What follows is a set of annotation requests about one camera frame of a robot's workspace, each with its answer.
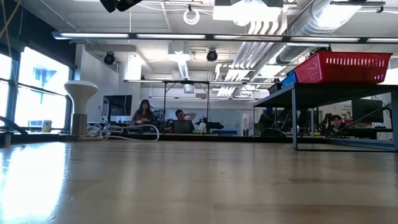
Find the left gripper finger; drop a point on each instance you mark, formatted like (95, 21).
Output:
(127, 3)
(109, 4)

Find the red plastic basket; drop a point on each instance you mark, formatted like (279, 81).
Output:
(342, 68)

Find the black mesh desk riser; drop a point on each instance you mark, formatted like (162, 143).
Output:
(326, 93)

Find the overhead light bar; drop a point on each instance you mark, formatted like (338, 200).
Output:
(93, 35)

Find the white mushroom table lamp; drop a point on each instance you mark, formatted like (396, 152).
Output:
(81, 93)

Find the black background rack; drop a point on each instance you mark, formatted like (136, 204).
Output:
(186, 82)

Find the black computer monitor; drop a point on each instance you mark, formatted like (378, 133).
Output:
(118, 105)
(367, 110)

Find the person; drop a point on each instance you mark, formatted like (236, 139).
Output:
(143, 113)
(337, 123)
(182, 115)

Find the black laptop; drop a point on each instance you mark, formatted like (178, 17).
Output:
(183, 126)

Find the yellow cup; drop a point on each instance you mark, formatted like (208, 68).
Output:
(46, 127)

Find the black ceiling camera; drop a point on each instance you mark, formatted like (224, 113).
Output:
(320, 48)
(109, 58)
(212, 55)

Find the black aluminium table frame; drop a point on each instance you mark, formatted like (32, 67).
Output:
(202, 137)

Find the silver ceiling duct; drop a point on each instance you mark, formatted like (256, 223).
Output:
(311, 25)

